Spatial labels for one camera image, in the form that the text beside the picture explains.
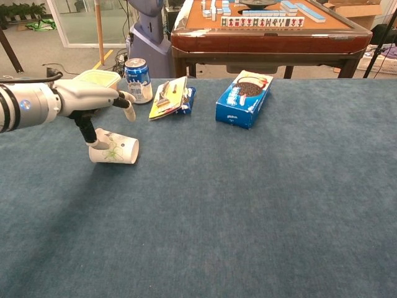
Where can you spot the blue white milk can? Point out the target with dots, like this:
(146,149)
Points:
(139,82)

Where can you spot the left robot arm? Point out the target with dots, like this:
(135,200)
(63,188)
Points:
(28,105)

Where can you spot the blue cookie box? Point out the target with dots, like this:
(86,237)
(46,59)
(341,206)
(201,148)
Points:
(243,99)

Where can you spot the scattered blue-backed tile cluster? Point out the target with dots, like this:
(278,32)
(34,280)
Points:
(214,9)

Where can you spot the yellow snack packet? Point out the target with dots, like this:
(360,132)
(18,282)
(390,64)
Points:
(169,99)

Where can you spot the row of potted plants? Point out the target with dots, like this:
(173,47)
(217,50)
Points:
(21,10)

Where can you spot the short blue-backed tile stack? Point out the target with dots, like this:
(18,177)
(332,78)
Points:
(289,7)

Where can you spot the row of upright mahjong tiles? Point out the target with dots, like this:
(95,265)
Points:
(262,21)

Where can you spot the black slanted table leg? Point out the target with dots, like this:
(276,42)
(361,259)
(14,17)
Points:
(10,52)

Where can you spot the white plastic basket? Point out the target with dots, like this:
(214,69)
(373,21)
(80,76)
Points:
(378,65)

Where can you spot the blue table mat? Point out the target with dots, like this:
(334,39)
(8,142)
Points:
(217,201)

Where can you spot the grey-blue robot pedestal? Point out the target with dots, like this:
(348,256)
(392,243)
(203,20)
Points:
(150,40)

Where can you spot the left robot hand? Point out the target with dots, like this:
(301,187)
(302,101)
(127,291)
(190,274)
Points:
(83,96)

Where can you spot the brown mahjong table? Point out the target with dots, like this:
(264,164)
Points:
(266,43)

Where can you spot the black round dish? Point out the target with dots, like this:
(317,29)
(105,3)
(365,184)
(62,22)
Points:
(259,3)

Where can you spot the flat blue-backed tile row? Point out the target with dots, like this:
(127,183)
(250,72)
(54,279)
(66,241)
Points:
(263,13)

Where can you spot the long blue-backed tile row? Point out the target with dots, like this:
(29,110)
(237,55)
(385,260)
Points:
(310,13)

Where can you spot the cardboard box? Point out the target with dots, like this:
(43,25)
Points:
(359,12)

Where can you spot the green bag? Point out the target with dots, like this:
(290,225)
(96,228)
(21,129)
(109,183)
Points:
(41,25)

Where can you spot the cream plastic food container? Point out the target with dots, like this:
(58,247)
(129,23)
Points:
(102,79)

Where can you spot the small blue snack packet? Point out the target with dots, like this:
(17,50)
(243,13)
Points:
(190,99)

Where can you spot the wooden pole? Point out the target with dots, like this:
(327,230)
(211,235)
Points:
(100,31)

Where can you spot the black tripod stand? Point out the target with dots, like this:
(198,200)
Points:
(376,49)

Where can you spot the white paper cup green flower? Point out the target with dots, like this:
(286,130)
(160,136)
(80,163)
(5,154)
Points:
(121,152)

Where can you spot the black bag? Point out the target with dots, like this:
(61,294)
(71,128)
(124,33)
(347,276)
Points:
(383,34)

